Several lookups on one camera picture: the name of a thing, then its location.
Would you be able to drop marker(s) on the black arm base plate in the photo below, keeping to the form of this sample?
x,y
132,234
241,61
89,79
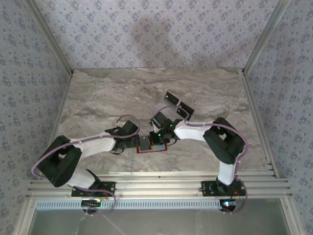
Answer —
x,y
207,188
110,186

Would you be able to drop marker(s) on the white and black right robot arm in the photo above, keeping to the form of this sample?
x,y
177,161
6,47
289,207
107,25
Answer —
x,y
190,132

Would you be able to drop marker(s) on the aluminium frame post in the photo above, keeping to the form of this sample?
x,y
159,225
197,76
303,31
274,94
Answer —
x,y
264,36
50,36

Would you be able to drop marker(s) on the aluminium table side rail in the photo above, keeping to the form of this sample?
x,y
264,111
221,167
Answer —
x,y
61,105
259,122

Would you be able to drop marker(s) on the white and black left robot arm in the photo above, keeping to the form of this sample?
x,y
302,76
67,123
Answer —
x,y
95,145

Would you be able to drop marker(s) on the red card holder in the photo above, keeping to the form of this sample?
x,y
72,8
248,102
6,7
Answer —
x,y
159,148

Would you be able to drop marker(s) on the small circuit board with LED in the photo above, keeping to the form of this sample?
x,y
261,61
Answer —
x,y
91,203
228,204

